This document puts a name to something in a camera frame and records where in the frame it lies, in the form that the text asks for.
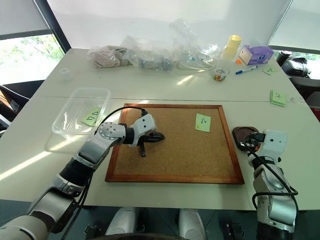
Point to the plastic bag with pink contents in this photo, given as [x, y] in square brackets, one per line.
[107, 57]

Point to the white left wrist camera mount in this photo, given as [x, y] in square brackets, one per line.
[144, 125]

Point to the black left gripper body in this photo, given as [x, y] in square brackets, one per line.
[143, 140]

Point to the blue whiteboard marker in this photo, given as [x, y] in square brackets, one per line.
[246, 70]

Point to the green sticky note pad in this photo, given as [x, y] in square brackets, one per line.
[278, 98]

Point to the dark chair with wood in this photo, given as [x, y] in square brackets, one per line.
[11, 105]

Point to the black bracket under table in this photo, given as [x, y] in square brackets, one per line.
[233, 231]
[91, 229]

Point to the clear plastic box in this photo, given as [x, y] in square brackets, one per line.
[75, 110]

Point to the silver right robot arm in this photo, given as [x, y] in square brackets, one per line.
[273, 190]

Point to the green note with triangles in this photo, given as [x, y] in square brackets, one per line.
[92, 117]

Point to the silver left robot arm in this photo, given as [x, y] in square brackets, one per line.
[91, 150]

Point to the black window frame bar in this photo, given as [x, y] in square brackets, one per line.
[53, 25]

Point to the black office chair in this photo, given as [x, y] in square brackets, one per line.
[297, 67]

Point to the dark brown tray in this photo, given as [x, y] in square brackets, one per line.
[240, 133]

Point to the green note with scribble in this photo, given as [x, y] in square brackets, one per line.
[269, 71]

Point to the white rounded robot leg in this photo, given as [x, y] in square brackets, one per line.
[123, 221]
[190, 222]

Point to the small orange clip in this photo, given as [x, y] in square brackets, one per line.
[239, 61]

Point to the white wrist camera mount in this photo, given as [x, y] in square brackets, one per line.
[144, 125]
[273, 143]

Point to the plastic bag with grey contents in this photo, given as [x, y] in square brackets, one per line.
[152, 60]

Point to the pale yellow cup stack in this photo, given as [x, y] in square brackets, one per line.
[231, 47]

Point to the green note marked 2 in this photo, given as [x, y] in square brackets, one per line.
[203, 121]

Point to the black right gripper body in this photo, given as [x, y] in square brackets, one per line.
[257, 140]

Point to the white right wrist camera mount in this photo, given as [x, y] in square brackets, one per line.
[273, 143]

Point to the small clear plastic cup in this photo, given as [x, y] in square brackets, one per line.
[65, 74]

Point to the wood-framed cork board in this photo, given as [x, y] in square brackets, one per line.
[180, 152]

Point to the purple tissue box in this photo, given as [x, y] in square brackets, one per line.
[257, 55]

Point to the clear cup of coloured pushpins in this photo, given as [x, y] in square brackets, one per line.
[220, 75]

